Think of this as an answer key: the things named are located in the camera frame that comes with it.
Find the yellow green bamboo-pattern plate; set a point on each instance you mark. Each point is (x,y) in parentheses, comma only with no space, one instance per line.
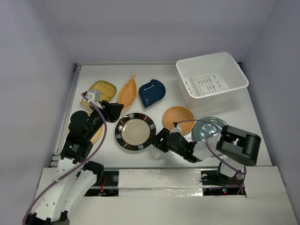
(107,90)

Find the white front panel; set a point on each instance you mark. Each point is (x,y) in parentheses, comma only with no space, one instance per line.
(266,203)

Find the white plastic bin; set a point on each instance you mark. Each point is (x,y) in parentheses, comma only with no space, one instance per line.
(210,79)

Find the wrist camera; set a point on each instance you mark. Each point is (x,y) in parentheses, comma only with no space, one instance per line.
(93,95)
(176,129)

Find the orange woven round plate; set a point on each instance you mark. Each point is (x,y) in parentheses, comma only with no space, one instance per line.
(177,114)

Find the orange leaf-shaped plate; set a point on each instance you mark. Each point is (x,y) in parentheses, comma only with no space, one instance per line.
(128,93)

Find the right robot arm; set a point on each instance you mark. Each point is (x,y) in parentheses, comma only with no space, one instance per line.
(234,148)

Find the striped rim round plate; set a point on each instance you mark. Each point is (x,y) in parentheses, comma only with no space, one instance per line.
(134,131)

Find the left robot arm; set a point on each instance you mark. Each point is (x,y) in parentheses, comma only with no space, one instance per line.
(75,172)

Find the yellow round plate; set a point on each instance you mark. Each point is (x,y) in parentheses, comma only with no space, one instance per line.
(96,136)

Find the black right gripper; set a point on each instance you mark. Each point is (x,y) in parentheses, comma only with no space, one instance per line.
(163,133)

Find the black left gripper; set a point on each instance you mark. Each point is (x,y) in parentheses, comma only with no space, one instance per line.
(110,110)

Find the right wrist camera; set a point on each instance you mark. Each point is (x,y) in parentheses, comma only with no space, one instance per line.
(176,129)

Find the dark blue leaf dish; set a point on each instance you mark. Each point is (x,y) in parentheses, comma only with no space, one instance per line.
(151,92)

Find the teal round ceramic plate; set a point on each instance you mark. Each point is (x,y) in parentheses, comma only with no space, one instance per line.
(206,128)

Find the aluminium side rail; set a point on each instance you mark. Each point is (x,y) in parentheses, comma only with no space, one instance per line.
(63,127)

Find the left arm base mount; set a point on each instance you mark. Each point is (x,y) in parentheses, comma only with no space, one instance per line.
(108,187)

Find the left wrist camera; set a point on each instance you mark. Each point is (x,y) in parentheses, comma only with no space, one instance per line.
(93,95)

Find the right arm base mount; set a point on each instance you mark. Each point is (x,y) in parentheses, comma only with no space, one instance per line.
(222,185)

